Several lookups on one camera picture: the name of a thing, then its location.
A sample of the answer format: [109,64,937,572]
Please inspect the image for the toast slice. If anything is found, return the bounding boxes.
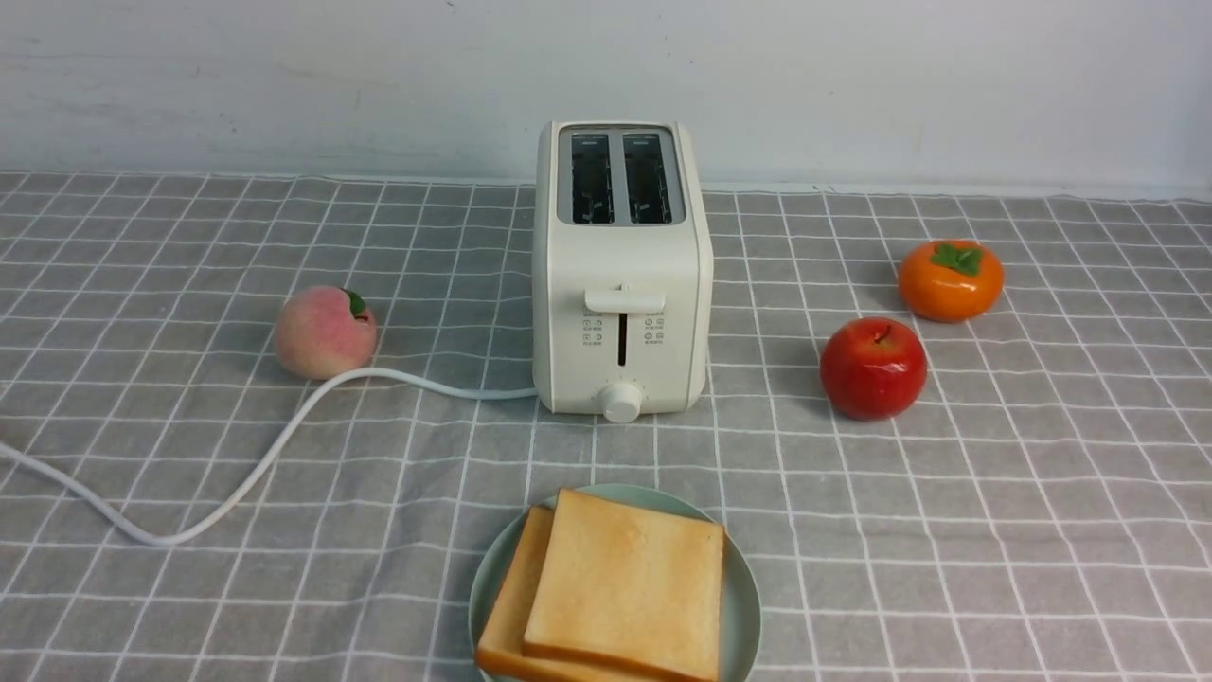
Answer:
[473,508,651,681]
[521,489,726,681]

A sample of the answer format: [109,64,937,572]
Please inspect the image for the white toaster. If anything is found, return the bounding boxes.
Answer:
[531,120,714,423]

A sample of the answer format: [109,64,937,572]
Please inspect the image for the red apple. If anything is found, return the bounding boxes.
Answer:
[819,316,928,422]

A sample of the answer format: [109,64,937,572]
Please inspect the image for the pink peach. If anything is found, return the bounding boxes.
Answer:
[273,285,378,382]

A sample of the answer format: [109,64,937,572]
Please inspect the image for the pale green plate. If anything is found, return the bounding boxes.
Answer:
[468,485,762,681]

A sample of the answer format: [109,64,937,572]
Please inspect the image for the orange persimmon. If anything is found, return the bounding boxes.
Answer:
[898,239,1005,323]

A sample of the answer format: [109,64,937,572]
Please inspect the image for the grey checked tablecloth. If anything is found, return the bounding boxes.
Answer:
[1,171,1211,681]

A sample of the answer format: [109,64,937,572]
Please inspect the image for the white power cord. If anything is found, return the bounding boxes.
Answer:
[0,366,539,548]

